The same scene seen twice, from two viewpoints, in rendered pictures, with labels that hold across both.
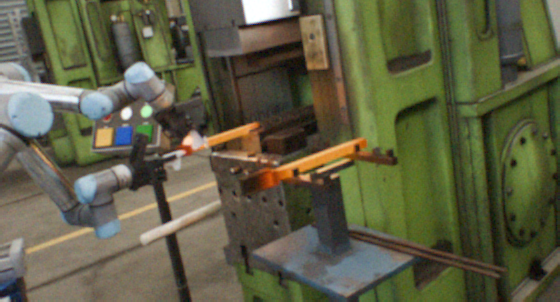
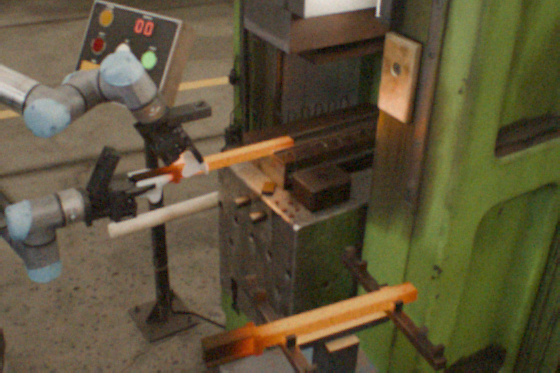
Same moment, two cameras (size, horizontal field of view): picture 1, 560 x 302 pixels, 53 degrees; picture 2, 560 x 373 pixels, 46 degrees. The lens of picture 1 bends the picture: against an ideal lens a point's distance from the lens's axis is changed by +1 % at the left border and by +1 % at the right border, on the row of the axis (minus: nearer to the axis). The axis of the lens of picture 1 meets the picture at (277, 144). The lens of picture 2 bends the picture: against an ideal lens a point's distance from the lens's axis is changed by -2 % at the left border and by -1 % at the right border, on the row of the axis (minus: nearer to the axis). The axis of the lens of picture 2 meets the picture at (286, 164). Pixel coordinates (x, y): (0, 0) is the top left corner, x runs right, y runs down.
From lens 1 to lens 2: 0.66 m
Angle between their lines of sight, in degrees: 18
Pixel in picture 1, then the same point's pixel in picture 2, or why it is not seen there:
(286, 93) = (353, 75)
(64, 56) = not seen: outside the picture
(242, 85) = (289, 61)
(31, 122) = not seen: outside the picture
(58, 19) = not seen: outside the picture
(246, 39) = (300, 32)
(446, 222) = (508, 328)
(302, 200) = (320, 272)
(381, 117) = (461, 219)
